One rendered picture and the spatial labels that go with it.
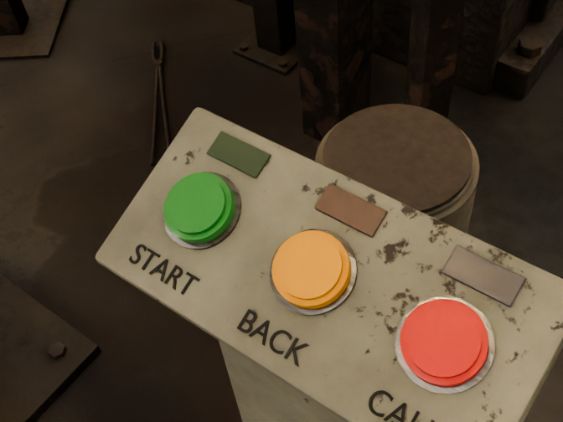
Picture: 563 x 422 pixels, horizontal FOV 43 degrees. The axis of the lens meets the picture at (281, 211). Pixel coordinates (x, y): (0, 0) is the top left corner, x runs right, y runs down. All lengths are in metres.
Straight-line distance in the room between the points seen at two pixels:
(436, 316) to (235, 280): 0.11
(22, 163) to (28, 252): 0.20
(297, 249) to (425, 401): 0.10
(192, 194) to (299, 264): 0.08
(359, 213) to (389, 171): 0.15
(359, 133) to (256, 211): 0.18
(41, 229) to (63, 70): 0.40
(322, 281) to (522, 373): 0.10
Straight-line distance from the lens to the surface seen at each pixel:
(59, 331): 1.10
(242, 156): 0.41
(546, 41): 1.39
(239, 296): 0.38
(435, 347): 0.34
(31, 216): 1.27
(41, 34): 1.63
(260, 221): 0.39
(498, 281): 0.36
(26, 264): 1.21
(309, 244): 0.37
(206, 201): 0.39
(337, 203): 0.38
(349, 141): 0.54
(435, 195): 0.51
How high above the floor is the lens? 0.91
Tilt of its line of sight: 51 degrees down
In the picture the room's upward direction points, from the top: 7 degrees counter-clockwise
